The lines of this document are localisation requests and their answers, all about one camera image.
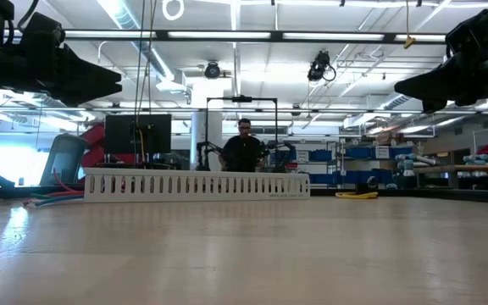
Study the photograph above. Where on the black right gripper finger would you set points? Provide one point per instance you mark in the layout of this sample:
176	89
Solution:
434	106
430	87

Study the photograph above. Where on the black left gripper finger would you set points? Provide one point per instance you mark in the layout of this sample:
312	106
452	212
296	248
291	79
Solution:
87	93
87	72

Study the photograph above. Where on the black monitor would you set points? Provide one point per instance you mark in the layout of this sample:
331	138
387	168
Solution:
138	133

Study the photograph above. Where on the white teal office chair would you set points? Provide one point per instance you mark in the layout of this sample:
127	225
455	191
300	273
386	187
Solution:
64	161

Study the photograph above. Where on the wooden workbench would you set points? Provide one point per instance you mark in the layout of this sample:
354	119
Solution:
473	168

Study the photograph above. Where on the shelf rack with blue bins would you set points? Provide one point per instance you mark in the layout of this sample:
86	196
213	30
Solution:
358	161

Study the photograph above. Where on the black framed robot station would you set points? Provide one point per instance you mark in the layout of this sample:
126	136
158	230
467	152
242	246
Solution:
242	99

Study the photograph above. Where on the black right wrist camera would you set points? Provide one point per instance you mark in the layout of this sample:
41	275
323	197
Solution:
462	38

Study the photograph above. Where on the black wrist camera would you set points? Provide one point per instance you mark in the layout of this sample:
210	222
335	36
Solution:
42	29
462	38

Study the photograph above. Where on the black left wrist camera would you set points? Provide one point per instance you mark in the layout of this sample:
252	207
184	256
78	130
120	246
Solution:
42	29

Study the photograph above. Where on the black aluminium table frame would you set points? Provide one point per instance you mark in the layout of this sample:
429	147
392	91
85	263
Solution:
439	195

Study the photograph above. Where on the black ceiling camera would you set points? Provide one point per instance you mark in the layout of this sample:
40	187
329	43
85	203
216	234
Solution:
212	70
319	67

